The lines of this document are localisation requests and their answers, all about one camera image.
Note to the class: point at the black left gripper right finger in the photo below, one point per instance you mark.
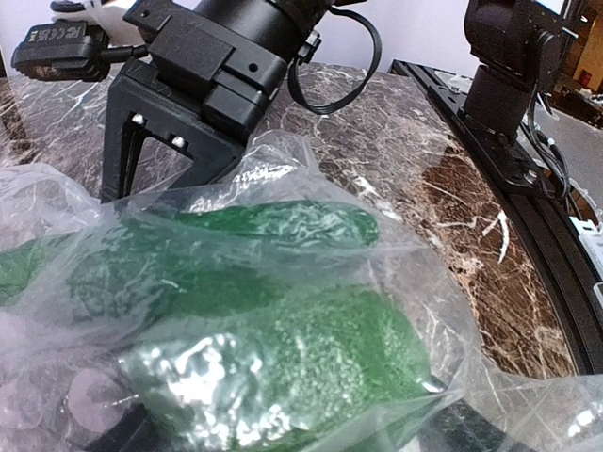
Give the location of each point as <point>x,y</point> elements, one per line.
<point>467,430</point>

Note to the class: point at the green fake vegetable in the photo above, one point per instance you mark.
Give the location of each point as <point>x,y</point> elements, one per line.
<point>252,328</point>

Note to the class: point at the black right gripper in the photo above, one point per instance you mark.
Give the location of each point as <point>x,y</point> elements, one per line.
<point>231,56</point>

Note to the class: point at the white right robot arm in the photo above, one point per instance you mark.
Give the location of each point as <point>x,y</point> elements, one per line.
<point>518,43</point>

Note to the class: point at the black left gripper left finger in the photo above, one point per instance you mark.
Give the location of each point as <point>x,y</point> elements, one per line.
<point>133,433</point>

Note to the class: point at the black front rail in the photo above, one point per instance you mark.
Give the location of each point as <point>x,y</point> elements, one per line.
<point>543,225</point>

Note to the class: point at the clear zip top bag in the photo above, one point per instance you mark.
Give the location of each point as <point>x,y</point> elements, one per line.
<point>562,414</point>

